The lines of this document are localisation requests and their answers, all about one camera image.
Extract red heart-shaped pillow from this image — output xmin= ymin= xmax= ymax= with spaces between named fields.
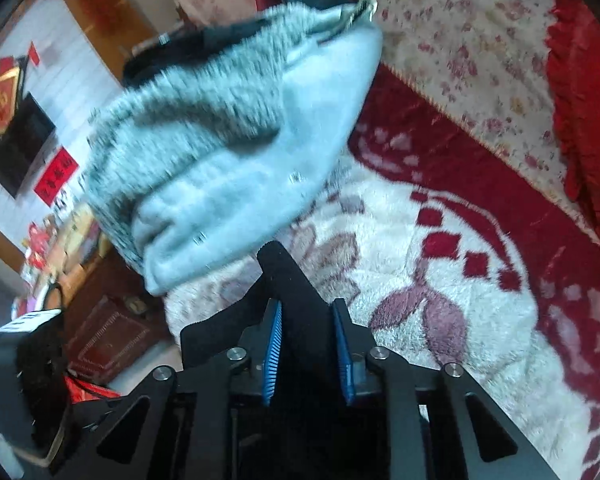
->
xmin=546 ymin=0 xmax=600 ymax=240

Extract red paper wall decoration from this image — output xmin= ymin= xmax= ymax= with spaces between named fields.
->
xmin=34 ymin=148 xmax=79 ymax=207

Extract light blue fleece jacket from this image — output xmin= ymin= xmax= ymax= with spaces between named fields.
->
xmin=84 ymin=0 xmax=382 ymax=296

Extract floral beige quilt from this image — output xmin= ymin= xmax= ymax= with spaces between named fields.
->
xmin=375 ymin=0 xmax=599 ymax=242

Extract red and white floral blanket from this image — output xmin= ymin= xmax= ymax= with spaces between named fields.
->
xmin=162 ymin=62 xmax=600 ymax=480

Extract brown wooden cabinet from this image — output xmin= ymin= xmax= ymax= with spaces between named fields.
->
xmin=64 ymin=252 xmax=171 ymax=386

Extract black wall television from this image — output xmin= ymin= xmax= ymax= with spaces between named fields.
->
xmin=0 ymin=93 xmax=56 ymax=198

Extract black folded garment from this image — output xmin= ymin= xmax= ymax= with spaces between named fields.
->
xmin=122 ymin=18 xmax=267 ymax=89

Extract black pants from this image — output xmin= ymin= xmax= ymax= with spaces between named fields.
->
xmin=181 ymin=242 xmax=376 ymax=405

